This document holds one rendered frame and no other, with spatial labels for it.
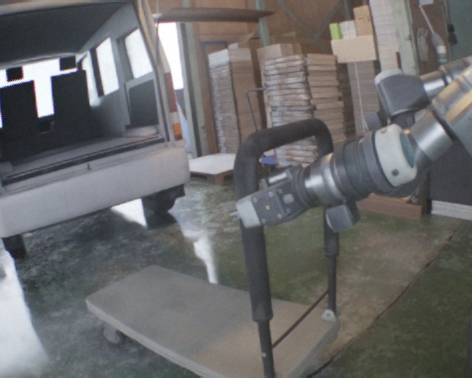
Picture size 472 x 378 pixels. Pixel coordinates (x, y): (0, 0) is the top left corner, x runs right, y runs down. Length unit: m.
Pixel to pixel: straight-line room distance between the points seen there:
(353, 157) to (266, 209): 0.15
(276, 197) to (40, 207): 1.86
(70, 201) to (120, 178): 0.37
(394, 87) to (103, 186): 1.86
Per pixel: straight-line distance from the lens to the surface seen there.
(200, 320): 1.15
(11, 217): 2.26
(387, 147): 0.47
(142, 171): 2.39
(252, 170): 0.62
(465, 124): 0.49
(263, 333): 0.76
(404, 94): 0.80
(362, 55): 2.98
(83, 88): 4.31
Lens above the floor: 0.83
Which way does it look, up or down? 14 degrees down
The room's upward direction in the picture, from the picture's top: 8 degrees counter-clockwise
